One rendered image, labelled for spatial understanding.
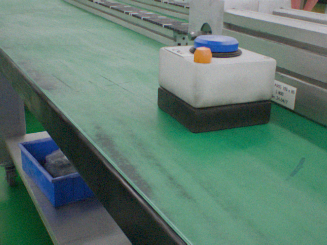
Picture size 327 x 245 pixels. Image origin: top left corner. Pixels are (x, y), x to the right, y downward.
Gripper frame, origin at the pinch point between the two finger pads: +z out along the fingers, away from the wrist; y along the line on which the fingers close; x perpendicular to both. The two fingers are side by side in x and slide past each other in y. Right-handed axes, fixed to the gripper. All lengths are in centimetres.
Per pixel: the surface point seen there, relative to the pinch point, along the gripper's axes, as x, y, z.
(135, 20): 19.1, -21.2, 0.8
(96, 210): 44, -24, 59
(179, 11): 38.8, -1.6, 1.6
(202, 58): -34.7, -35.5, -3.6
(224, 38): -31.5, -31.6, -4.5
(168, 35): 3.4, -21.0, 1.2
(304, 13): -24.5, -16.5, -5.5
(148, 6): 58, -2, 2
